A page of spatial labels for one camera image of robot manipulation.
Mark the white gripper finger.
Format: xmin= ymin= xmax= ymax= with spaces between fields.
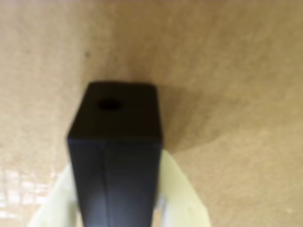
xmin=151 ymin=150 xmax=212 ymax=227
xmin=27 ymin=164 xmax=83 ymax=227

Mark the black rectangular block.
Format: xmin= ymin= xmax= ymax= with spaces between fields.
xmin=65 ymin=81 xmax=164 ymax=227

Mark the clear packing tape strip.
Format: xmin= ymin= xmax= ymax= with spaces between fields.
xmin=0 ymin=167 xmax=54 ymax=209

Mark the brown cardboard sheet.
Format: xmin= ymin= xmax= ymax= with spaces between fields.
xmin=0 ymin=0 xmax=303 ymax=227

